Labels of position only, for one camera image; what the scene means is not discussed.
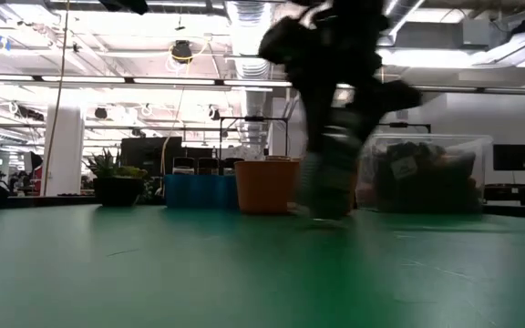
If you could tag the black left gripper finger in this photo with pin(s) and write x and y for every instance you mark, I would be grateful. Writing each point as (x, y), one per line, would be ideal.
(126, 5)

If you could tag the black background table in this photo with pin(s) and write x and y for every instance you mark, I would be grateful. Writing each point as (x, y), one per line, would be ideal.
(39, 202)

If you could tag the blue plastic bin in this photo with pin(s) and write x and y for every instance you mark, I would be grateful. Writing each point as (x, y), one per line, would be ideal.
(201, 193)

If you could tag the clear plastic storage container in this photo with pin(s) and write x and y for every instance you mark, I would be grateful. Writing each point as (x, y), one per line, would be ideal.
(431, 182)

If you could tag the person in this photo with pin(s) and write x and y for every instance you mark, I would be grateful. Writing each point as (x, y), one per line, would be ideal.
(37, 175)

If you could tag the ribbed silver ceiling duct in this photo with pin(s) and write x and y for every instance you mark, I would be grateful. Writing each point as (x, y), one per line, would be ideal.
(250, 54)

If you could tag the orange plastic bin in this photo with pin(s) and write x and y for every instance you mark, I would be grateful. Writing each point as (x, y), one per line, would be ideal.
(264, 189)

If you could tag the long ceiling light bar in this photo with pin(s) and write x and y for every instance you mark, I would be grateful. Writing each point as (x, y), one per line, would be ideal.
(176, 81)

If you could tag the small black monitor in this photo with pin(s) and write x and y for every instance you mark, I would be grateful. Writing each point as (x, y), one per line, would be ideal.
(513, 157)

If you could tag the white column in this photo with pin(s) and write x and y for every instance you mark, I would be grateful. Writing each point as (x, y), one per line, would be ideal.
(64, 155)

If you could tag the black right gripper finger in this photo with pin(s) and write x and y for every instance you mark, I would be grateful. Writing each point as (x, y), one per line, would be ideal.
(317, 118)
(381, 98)

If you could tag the smooth silver ceiling duct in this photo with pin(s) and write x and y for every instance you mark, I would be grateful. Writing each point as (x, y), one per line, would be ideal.
(404, 13)

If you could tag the dark background desk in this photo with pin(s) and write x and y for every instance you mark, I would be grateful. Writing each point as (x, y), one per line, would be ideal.
(508, 191)

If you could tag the white tag in container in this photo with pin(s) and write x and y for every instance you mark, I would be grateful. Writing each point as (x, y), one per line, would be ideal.
(404, 167)

